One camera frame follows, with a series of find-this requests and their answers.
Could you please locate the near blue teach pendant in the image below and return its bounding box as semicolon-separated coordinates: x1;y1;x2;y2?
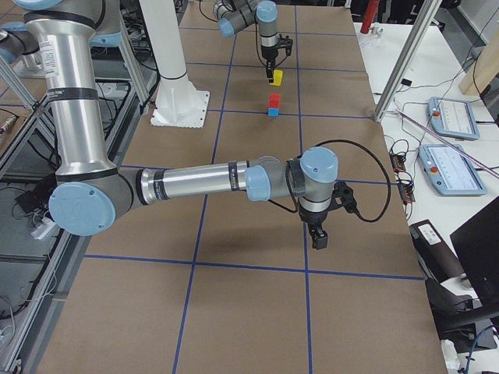
419;144;487;196

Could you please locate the red cylinder bottle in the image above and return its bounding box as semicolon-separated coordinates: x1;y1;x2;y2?
360;0;380;34

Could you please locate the blue teach pendant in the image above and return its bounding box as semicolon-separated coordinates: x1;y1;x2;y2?
428;97;480;141
419;144;487;196

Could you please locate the red cube block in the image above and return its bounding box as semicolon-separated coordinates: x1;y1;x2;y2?
268;93;281;109

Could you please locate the black box with label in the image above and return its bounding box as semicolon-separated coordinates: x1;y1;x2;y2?
409;220;465;282

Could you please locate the black monitor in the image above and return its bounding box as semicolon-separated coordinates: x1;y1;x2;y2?
451;198;498;302

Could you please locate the wooden beam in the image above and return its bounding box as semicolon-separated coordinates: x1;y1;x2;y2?
459;1;498;96

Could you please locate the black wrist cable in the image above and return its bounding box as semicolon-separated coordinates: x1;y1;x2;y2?
311;139;393;224

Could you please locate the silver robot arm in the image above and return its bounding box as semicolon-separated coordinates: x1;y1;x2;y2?
19;1;338;249
213;0;280;83

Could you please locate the far blue teach pendant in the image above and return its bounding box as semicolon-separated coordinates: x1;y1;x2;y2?
428;97;480;141

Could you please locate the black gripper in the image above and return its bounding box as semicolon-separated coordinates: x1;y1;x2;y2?
299;208;328;250
260;45;278;83

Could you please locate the aluminium frame post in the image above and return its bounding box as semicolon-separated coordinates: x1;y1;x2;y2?
373;0;442;122

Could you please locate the white pedestal column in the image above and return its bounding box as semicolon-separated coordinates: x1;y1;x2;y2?
140;0;210;129

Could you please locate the yellow cube block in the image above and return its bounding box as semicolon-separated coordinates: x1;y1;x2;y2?
271;69;284;86

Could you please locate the blue cube block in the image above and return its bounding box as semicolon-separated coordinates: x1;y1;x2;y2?
267;108;280;117

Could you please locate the orange circuit board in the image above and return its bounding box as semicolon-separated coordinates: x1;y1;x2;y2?
398;181;415;204
390;154;406;173

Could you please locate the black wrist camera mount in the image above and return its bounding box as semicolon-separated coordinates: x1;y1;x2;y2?
277;34;293;57
328;182;358;213

